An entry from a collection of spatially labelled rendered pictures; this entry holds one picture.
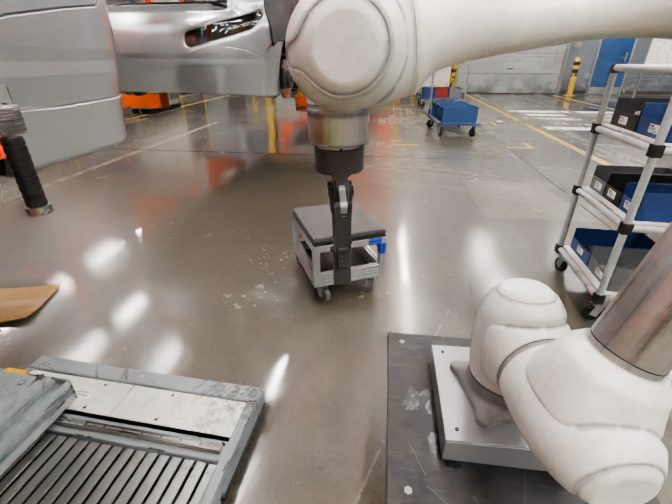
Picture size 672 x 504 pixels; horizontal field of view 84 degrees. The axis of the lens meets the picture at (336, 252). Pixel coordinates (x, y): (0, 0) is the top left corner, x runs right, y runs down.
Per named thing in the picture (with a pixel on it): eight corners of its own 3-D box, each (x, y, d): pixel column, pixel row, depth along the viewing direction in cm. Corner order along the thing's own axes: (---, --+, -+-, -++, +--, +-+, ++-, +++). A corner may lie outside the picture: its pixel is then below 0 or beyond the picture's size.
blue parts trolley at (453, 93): (414, 104, 925) (418, 60, 880) (455, 104, 921) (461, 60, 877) (418, 107, 870) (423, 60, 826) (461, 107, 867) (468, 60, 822)
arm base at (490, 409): (512, 348, 96) (516, 330, 93) (566, 421, 76) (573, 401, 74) (442, 353, 95) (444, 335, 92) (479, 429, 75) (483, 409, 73)
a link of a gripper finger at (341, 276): (350, 246, 63) (350, 248, 62) (350, 281, 66) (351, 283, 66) (332, 247, 63) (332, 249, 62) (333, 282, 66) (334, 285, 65)
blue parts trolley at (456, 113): (425, 125, 627) (432, 61, 582) (462, 126, 624) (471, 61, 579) (435, 137, 538) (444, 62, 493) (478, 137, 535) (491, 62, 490)
